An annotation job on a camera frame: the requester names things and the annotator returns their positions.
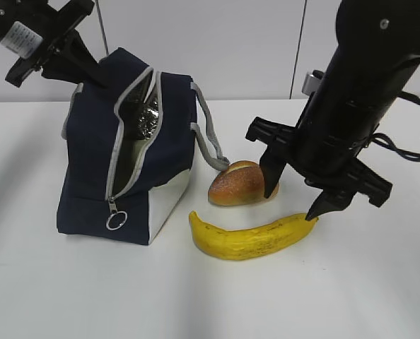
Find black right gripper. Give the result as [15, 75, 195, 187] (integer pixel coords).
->
[246, 89, 393, 221]

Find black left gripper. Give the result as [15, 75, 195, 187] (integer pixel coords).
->
[4, 1, 110, 87]

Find brown bread roll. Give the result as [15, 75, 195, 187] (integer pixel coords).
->
[207, 160, 280, 206]

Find yellow banana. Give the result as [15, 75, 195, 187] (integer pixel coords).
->
[189, 211, 319, 261]

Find navy blue lunch bag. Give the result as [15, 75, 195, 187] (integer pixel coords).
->
[56, 48, 229, 245]

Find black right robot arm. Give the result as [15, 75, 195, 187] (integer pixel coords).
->
[246, 1, 420, 220]

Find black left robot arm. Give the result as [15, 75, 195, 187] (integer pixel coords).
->
[0, 1, 109, 88]

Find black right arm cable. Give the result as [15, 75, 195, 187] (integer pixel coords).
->
[368, 90, 420, 162]

